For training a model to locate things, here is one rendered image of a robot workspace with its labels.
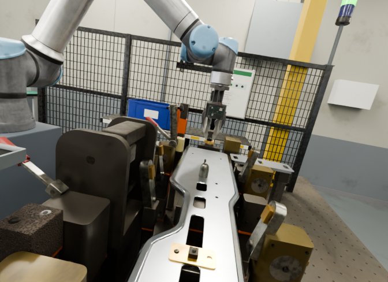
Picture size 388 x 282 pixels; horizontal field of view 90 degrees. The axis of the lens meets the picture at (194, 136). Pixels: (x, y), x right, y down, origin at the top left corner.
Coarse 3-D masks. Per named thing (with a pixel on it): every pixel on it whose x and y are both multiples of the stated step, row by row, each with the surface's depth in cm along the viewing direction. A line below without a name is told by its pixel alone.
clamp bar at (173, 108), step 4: (172, 104) 74; (176, 104) 77; (168, 108) 76; (172, 108) 74; (176, 108) 75; (180, 108) 74; (172, 112) 75; (176, 112) 77; (172, 116) 75; (176, 116) 78; (172, 120) 75; (176, 120) 78; (172, 124) 76; (176, 124) 79; (172, 128) 76; (176, 128) 79; (172, 132) 77; (176, 132) 79; (172, 136) 77; (176, 136) 80; (176, 140) 80
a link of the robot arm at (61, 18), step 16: (64, 0) 56; (80, 0) 57; (48, 16) 56; (64, 16) 57; (80, 16) 60; (32, 32) 58; (48, 32) 57; (64, 32) 59; (32, 48) 57; (48, 48) 59; (64, 48) 63; (48, 64) 60; (48, 80) 64
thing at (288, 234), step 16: (288, 224) 41; (272, 240) 36; (288, 240) 36; (304, 240) 37; (272, 256) 37; (288, 256) 36; (304, 256) 36; (256, 272) 38; (272, 272) 38; (288, 272) 37
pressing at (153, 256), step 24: (192, 168) 73; (216, 168) 76; (192, 192) 56; (216, 192) 58; (216, 216) 47; (168, 240) 37; (216, 240) 39; (144, 264) 32; (168, 264) 32; (240, 264) 35
